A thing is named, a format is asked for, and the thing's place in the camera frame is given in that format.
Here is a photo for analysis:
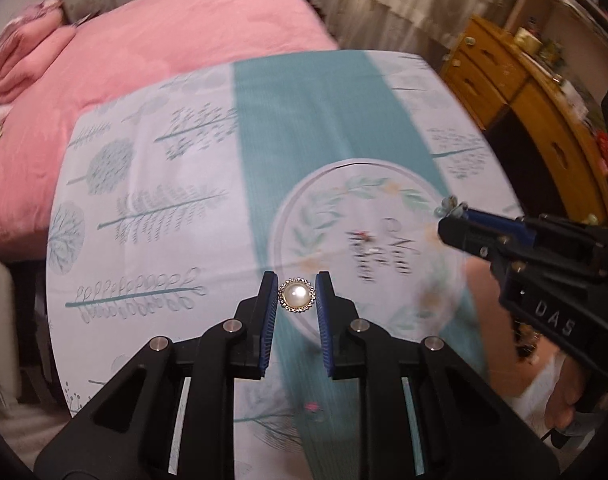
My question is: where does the white chair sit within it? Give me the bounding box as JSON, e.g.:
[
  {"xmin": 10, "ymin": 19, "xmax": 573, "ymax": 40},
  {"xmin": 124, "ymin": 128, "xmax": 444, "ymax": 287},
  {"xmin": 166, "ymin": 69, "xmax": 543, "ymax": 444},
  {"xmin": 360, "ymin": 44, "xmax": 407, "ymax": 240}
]
[{"xmin": 0, "ymin": 255, "xmax": 50, "ymax": 406}]

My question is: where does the wooden desk with drawers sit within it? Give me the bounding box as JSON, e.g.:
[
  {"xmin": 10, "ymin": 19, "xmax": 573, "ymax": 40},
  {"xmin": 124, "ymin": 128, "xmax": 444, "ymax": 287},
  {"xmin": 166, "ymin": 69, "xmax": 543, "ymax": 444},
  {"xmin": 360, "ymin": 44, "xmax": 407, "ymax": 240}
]
[{"xmin": 441, "ymin": 14, "xmax": 608, "ymax": 241}]

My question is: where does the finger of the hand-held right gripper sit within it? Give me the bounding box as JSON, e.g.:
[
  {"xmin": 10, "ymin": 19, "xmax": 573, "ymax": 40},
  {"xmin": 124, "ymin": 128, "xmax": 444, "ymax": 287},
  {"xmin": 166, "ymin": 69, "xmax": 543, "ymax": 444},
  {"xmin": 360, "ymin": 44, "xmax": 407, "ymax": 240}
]
[
  {"xmin": 458, "ymin": 208, "xmax": 539, "ymax": 246},
  {"xmin": 438, "ymin": 219, "xmax": 509, "ymax": 261}
]

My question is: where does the pink bed cover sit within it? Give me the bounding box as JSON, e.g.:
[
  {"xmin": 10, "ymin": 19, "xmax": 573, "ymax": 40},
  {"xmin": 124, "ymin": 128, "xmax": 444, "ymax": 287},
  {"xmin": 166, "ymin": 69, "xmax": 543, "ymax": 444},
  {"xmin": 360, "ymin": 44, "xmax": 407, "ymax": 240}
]
[{"xmin": 0, "ymin": 0, "xmax": 339, "ymax": 261}]

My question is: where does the lace covered furniture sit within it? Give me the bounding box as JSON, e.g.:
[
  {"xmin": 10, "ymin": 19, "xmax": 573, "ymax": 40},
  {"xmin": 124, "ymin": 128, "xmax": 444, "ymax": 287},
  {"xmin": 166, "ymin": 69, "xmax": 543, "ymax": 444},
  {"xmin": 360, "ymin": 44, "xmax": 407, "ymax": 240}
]
[{"xmin": 311, "ymin": 0, "xmax": 534, "ymax": 56}]

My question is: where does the person's right hand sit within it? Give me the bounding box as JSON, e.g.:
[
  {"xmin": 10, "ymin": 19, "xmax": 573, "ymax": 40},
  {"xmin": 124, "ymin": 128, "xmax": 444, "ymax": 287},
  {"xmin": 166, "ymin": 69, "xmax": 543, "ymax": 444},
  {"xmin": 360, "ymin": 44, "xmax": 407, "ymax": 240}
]
[{"xmin": 544, "ymin": 360, "xmax": 584, "ymax": 431}]

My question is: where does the round pearl rhinestone brooch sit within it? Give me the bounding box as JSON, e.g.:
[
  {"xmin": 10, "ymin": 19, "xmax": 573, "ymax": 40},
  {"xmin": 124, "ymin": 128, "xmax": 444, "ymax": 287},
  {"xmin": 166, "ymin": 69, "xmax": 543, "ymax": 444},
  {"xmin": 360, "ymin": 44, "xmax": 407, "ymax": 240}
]
[{"xmin": 277, "ymin": 277, "xmax": 316, "ymax": 315}]

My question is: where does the folded pink quilt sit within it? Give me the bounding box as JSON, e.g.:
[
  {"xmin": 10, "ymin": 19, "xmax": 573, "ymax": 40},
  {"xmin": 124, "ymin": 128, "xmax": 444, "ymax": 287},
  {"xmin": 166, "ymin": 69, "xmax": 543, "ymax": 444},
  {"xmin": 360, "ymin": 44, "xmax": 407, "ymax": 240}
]
[{"xmin": 0, "ymin": 0, "xmax": 77, "ymax": 106}]

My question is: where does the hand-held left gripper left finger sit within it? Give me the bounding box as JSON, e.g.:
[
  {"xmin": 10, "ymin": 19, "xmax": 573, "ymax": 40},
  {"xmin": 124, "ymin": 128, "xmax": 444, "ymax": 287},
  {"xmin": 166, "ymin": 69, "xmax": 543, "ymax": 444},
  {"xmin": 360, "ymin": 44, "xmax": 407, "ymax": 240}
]
[{"xmin": 34, "ymin": 270, "xmax": 279, "ymax": 480}]

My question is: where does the small thin ring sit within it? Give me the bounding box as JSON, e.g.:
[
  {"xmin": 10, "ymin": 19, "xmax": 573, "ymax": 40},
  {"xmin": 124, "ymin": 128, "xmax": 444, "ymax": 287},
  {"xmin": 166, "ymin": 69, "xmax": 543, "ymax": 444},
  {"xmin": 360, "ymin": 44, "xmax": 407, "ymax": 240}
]
[{"xmin": 351, "ymin": 230, "xmax": 387, "ymax": 256}]

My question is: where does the leaf print tablecloth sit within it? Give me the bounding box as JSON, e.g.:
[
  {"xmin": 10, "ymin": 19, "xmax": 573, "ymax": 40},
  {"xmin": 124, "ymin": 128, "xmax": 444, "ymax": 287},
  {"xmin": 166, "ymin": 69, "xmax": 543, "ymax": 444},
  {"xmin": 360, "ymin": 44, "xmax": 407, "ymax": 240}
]
[{"xmin": 45, "ymin": 49, "xmax": 527, "ymax": 480}]

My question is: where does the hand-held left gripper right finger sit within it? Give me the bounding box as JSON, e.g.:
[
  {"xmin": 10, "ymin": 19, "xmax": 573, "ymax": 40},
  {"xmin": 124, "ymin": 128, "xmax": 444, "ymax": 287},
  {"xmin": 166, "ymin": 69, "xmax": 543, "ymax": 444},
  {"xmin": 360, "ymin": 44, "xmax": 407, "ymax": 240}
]
[{"xmin": 315, "ymin": 270, "xmax": 562, "ymax": 480}]

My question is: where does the pink box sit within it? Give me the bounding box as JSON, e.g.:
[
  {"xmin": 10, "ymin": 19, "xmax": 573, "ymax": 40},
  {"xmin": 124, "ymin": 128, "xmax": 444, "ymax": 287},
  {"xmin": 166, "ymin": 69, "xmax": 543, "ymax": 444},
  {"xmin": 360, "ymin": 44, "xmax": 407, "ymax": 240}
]
[{"xmin": 458, "ymin": 255, "xmax": 574, "ymax": 411}]

